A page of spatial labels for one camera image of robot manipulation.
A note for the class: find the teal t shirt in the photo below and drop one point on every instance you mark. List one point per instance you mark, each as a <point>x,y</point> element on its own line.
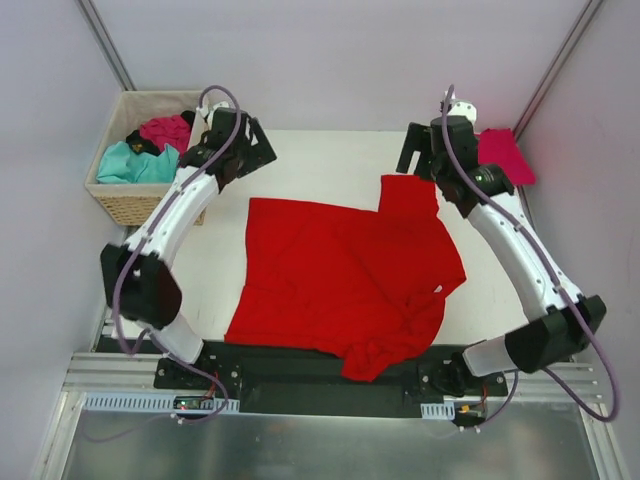
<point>120,165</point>

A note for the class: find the grey cable duct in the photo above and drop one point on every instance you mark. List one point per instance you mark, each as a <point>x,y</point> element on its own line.
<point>158,403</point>
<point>444,411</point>

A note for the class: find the left grey cable duct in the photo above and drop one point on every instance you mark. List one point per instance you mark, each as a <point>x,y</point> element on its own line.
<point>158,403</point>

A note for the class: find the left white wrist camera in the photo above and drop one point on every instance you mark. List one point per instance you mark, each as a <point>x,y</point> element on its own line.
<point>206,111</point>

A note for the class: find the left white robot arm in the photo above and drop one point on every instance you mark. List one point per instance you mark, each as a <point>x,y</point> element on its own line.
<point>137,275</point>

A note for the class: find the woven wicker basket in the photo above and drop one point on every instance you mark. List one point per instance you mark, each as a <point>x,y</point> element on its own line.
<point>131,205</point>

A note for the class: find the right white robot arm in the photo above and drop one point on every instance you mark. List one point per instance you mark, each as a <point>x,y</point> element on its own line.
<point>561,320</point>

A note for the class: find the black t shirt in basket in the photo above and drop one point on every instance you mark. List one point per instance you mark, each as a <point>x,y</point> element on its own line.
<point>139,145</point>

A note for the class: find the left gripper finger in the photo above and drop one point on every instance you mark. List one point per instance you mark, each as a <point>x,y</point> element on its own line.
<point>260,152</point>
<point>227,173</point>

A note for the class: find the folded magenta t shirt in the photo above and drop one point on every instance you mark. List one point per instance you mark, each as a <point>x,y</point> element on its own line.
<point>498,146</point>

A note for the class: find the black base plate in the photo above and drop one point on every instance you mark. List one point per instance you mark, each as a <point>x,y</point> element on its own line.
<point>280,381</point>

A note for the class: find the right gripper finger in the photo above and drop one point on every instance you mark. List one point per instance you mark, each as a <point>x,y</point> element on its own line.
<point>417,139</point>
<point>423,168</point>

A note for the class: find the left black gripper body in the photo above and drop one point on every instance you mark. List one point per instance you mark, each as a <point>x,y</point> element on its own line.
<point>257,147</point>

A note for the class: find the red t shirt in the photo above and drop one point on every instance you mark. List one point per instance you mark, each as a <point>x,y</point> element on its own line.
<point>369,287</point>

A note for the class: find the magenta t shirt in basket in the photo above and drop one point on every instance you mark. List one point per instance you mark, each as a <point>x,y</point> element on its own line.
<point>174,131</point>

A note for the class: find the right grey cable duct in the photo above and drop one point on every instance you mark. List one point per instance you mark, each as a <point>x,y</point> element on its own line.
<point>444,411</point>

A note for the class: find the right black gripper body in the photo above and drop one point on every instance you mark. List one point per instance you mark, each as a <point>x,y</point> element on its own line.
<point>415,148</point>

